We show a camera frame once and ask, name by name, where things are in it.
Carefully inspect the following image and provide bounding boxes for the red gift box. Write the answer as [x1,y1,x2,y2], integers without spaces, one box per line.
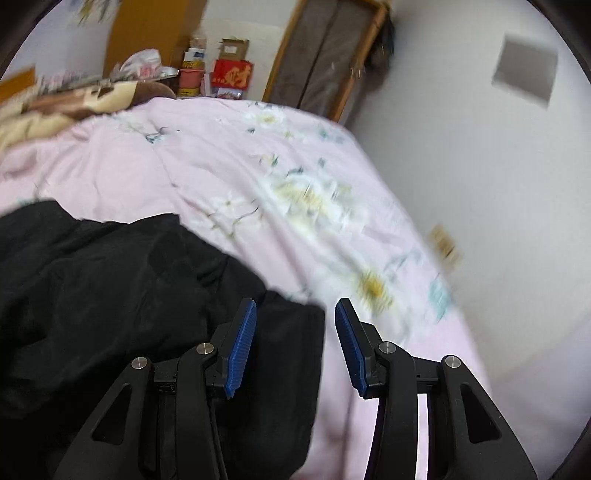
[211,59,254,90]

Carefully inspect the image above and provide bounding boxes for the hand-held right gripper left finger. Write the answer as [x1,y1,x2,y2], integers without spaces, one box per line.
[53,298,258,480]

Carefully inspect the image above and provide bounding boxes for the wall socket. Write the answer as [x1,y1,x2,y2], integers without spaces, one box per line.
[427,224,462,268]

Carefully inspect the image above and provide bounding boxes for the black puffer jacket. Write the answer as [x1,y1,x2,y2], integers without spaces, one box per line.
[0,199,326,480]

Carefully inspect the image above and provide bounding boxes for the door frame with screen curtain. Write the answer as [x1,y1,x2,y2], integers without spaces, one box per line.
[262,0,389,123]

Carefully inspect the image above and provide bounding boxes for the hanging bags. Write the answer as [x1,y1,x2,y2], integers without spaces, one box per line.
[365,14,398,88]

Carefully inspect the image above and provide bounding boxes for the white plastic bag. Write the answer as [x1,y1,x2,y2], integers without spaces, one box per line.
[113,48,162,79]

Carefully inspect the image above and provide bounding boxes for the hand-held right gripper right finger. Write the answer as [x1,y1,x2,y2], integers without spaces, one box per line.
[335,298,539,480]

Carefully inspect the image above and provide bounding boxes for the wooden wardrobe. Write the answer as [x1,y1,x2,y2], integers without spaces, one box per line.
[106,0,208,81]

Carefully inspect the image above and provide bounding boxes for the pink floral quilt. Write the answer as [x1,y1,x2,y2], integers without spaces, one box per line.
[0,98,492,480]

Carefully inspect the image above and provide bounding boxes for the blue flower wall sticker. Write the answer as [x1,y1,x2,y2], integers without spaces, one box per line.
[74,0,121,24]

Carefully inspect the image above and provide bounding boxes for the cardboard box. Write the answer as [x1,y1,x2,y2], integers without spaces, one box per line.
[217,38,250,61]

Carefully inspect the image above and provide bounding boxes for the brown dog printed blanket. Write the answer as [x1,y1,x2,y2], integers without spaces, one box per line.
[0,79,178,153]

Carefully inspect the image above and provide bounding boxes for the pink box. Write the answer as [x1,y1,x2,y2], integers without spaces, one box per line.
[178,69,204,99]

